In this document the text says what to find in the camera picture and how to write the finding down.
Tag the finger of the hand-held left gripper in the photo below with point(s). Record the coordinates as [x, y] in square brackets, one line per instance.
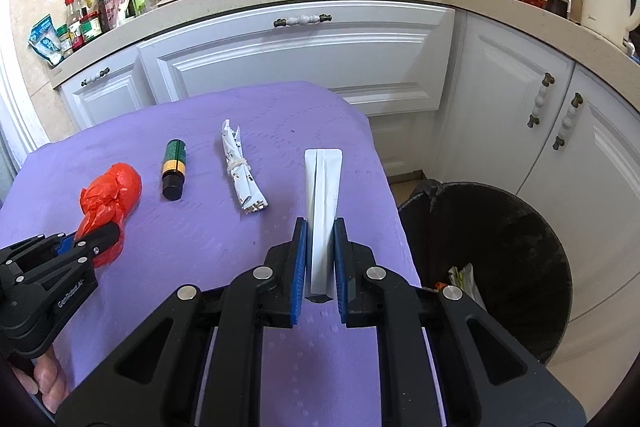
[65, 245]
[100, 238]

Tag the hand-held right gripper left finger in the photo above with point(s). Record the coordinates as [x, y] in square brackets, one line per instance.
[299, 267]

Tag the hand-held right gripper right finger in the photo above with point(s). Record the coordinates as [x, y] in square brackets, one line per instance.
[341, 267]

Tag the red plastic bag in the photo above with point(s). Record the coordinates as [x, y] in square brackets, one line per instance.
[115, 192]

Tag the black lined trash bin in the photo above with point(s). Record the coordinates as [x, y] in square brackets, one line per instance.
[525, 257]

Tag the person's left hand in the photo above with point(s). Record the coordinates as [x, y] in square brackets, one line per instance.
[47, 382]

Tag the purple tablecloth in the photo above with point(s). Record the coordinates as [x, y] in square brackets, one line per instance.
[225, 247]

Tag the small green bottle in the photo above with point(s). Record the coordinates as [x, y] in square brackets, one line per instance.
[173, 162]

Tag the rolled printed paper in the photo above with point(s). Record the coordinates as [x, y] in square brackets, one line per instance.
[240, 177]

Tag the group of condiment bottles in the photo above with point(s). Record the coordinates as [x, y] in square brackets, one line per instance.
[100, 7]

